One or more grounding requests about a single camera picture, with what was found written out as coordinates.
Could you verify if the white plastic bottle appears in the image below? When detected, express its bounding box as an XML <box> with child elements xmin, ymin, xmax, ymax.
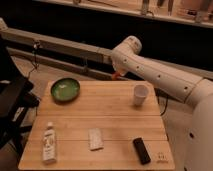
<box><xmin>42</xmin><ymin>122</ymin><xmax>56</xmax><ymax>164</ymax></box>

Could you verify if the orange red pepper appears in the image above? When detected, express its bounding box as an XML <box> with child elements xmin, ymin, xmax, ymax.
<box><xmin>111</xmin><ymin>72</ymin><xmax>120</xmax><ymax>80</ymax></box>

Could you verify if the white rectangular sponge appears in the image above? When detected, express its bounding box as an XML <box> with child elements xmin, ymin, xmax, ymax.
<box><xmin>88</xmin><ymin>128</ymin><xmax>104</xmax><ymax>151</ymax></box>

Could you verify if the black chair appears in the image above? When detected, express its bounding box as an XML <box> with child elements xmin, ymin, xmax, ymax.
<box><xmin>0</xmin><ymin>36</ymin><xmax>39</xmax><ymax>155</ymax></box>

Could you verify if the green ceramic bowl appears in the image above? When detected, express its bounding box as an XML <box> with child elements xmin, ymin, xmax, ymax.
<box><xmin>50</xmin><ymin>78</ymin><xmax>80</xmax><ymax>102</ymax></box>

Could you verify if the black hanging cable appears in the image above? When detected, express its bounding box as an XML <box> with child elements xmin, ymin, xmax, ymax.
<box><xmin>27</xmin><ymin>39</ymin><xmax>42</xmax><ymax>80</ymax></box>

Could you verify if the black remote control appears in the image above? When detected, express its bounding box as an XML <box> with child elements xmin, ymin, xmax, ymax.
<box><xmin>133</xmin><ymin>138</ymin><xmax>151</xmax><ymax>165</ymax></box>

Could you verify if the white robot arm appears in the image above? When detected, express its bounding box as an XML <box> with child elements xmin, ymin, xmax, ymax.
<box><xmin>110</xmin><ymin>36</ymin><xmax>213</xmax><ymax>171</ymax></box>

